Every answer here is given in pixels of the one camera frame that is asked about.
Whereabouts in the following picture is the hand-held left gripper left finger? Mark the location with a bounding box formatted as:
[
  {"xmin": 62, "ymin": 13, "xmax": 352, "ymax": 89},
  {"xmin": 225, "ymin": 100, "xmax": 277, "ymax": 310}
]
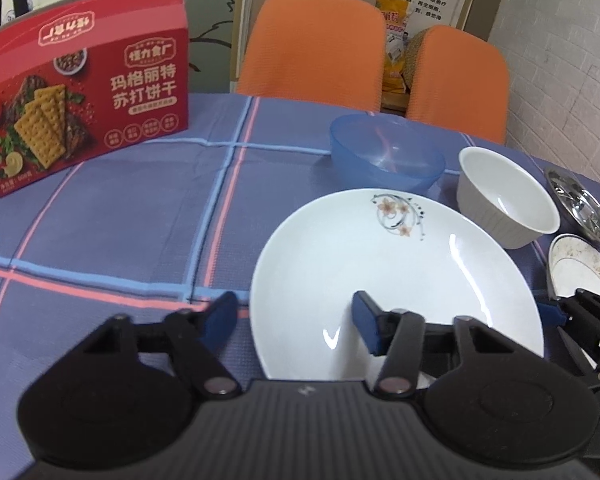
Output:
[{"xmin": 82, "ymin": 291, "xmax": 243, "ymax": 404}]

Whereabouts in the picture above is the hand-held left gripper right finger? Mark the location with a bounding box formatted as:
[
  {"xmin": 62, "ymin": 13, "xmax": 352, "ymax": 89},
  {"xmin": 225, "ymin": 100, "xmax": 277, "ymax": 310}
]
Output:
[{"xmin": 351, "ymin": 290, "xmax": 526, "ymax": 404}]

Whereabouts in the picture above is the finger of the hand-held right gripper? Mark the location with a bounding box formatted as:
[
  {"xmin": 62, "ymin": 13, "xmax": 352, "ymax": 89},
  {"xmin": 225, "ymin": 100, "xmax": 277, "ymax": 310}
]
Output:
[
  {"xmin": 536, "ymin": 288, "xmax": 600, "ymax": 347},
  {"xmin": 558, "ymin": 327, "xmax": 600, "ymax": 392}
]

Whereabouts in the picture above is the small patterned white plate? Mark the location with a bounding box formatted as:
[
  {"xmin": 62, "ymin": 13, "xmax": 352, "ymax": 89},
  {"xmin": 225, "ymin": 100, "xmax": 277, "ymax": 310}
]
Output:
[{"xmin": 547, "ymin": 233, "xmax": 600, "ymax": 306}]

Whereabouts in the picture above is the large white flower plate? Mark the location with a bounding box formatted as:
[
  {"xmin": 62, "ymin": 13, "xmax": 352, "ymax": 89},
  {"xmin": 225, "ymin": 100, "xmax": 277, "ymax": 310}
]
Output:
[{"xmin": 250, "ymin": 188, "xmax": 546, "ymax": 381}]

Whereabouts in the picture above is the white ribbed ceramic bowl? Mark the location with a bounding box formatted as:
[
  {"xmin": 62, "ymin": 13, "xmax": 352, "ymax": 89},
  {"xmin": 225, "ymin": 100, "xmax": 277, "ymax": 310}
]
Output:
[{"xmin": 456, "ymin": 147, "xmax": 562, "ymax": 250}]

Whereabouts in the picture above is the blue plastic bowl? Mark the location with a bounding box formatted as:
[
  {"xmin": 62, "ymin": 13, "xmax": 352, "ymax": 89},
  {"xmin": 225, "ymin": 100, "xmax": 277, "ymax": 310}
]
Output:
[{"xmin": 329, "ymin": 114, "xmax": 447, "ymax": 193}]

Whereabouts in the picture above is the blue plaid tablecloth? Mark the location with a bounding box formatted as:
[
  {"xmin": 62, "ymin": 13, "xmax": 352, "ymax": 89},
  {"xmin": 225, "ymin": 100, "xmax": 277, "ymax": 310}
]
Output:
[{"xmin": 0, "ymin": 92, "xmax": 600, "ymax": 411}]

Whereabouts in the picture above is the orange chair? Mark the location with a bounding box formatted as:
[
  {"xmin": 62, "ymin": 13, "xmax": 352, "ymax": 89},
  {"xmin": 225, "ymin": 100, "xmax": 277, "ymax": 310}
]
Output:
[
  {"xmin": 236, "ymin": 0, "xmax": 387, "ymax": 111},
  {"xmin": 405, "ymin": 27, "xmax": 511, "ymax": 145}
]

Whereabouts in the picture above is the yellow snack packet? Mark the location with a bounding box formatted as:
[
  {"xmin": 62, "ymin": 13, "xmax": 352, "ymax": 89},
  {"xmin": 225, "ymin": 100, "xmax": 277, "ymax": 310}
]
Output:
[{"xmin": 377, "ymin": 0, "xmax": 416, "ymax": 93}]

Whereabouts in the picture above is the red cracker box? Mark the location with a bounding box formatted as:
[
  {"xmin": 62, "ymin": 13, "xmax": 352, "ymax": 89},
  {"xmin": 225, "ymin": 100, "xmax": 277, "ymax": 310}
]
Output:
[{"xmin": 0, "ymin": 0, "xmax": 191, "ymax": 196}]

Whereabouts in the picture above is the frosted glass panel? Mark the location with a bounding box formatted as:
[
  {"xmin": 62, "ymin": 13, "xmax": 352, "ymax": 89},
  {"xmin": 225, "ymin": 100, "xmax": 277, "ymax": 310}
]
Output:
[{"xmin": 80, "ymin": 0, "xmax": 246, "ymax": 96}]

